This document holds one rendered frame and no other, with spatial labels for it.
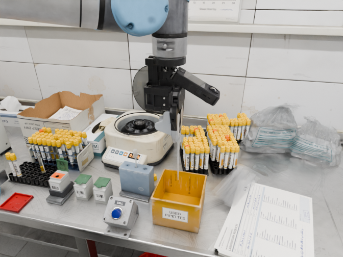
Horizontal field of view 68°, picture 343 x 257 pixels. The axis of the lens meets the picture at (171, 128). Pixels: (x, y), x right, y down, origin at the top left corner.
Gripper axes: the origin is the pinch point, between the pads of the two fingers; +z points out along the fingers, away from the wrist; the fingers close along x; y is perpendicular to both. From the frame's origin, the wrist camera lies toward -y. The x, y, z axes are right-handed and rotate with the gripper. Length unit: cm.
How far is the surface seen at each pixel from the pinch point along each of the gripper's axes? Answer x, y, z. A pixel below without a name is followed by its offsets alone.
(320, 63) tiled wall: -56, -44, -8
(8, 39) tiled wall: -54, 98, -12
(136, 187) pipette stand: -3.0, 13.9, 21.9
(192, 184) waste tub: -6.1, -3.4, 19.6
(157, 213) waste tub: 6.6, 3.7, 20.9
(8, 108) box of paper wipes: -39, 95, 19
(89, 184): 0.7, 27.9, 20.5
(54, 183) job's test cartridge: 4.3, 37.4, 19.3
